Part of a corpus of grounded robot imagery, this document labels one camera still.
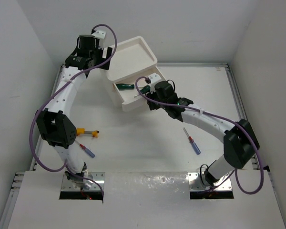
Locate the long green screwdriver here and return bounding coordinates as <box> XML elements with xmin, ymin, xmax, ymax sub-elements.
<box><xmin>116</xmin><ymin>83</ymin><xmax>135</xmax><ymax>90</ymax></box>

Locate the small stubby green screwdriver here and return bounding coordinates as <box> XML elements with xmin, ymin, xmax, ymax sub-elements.
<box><xmin>140</xmin><ymin>85</ymin><xmax>150</xmax><ymax>94</ymax></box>

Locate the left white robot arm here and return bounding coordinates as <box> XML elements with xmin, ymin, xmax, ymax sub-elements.
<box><xmin>36</xmin><ymin>30</ymin><xmax>112</xmax><ymax>186</ymax></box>

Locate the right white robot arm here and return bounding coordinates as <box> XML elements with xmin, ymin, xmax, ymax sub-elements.
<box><xmin>146</xmin><ymin>81</ymin><xmax>260</xmax><ymax>187</ymax></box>

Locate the white pull-out drawer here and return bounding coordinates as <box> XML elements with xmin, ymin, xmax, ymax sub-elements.
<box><xmin>113</xmin><ymin>67</ymin><xmax>166</xmax><ymax>112</ymax></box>

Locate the white drawer cabinet box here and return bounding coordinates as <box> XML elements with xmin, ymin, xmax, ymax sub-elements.
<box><xmin>101</xmin><ymin>36</ymin><xmax>157</xmax><ymax>107</ymax></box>

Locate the right red blue screwdriver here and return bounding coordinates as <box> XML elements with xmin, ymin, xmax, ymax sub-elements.
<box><xmin>183</xmin><ymin>127</ymin><xmax>201</xmax><ymax>155</ymax></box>

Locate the red blue screwdriver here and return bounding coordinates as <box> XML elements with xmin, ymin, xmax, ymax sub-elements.
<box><xmin>183</xmin><ymin>127</ymin><xmax>201</xmax><ymax>155</ymax></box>
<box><xmin>75</xmin><ymin>140</ymin><xmax>95</xmax><ymax>158</ymax></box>

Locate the yellow clamp tool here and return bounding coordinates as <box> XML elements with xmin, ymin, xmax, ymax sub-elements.
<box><xmin>76</xmin><ymin>128</ymin><xmax>100</xmax><ymax>138</ymax></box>

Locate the left red blue screwdriver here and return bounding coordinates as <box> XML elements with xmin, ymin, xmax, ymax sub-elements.
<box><xmin>75</xmin><ymin>140</ymin><xmax>95</xmax><ymax>158</ymax></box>

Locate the white front cover board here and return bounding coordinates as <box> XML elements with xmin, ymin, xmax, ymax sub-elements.
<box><xmin>9</xmin><ymin>171</ymin><xmax>285</xmax><ymax>229</ymax></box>

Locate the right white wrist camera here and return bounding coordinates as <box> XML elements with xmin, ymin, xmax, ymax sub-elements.
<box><xmin>148</xmin><ymin>73</ymin><xmax>163</xmax><ymax>93</ymax></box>

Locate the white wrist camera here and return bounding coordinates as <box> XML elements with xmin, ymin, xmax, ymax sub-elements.
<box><xmin>91</xmin><ymin>29</ymin><xmax>106</xmax><ymax>47</ymax></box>
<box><xmin>148</xmin><ymin>73</ymin><xmax>163</xmax><ymax>93</ymax></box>

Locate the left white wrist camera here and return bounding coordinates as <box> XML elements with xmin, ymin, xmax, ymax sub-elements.
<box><xmin>91</xmin><ymin>29</ymin><xmax>106</xmax><ymax>47</ymax></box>

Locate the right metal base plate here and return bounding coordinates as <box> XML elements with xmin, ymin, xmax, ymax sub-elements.
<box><xmin>187</xmin><ymin>172</ymin><xmax>232</xmax><ymax>192</ymax></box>

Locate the metal base plate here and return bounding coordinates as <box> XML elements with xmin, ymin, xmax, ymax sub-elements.
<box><xmin>61</xmin><ymin>171</ymin><xmax>105</xmax><ymax>192</ymax></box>
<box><xmin>187</xmin><ymin>172</ymin><xmax>232</xmax><ymax>192</ymax></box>

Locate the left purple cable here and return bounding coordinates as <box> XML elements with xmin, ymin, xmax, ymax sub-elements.
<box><xmin>30</xmin><ymin>24</ymin><xmax>117</xmax><ymax>198</ymax></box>

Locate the purple cable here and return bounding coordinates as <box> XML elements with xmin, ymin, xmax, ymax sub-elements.
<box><xmin>30</xmin><ymin>24</ymin><xmax>117</xmax><ymax>198</ymax></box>
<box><xmin>135</xmin><ymin>76</ymin><xmax>265</xmax><ymax>194</ymax></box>

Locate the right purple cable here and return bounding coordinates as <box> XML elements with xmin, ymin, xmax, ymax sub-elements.
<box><xmin>135</xmin><ymin>76</ymin><xmax>265</xmax><ymax>194</ymax></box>

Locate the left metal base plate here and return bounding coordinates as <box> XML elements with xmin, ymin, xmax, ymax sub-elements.
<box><xmin>61</xmin><ymin>171</ymin><xmax>105</xmax><ymax>192</ymax></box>

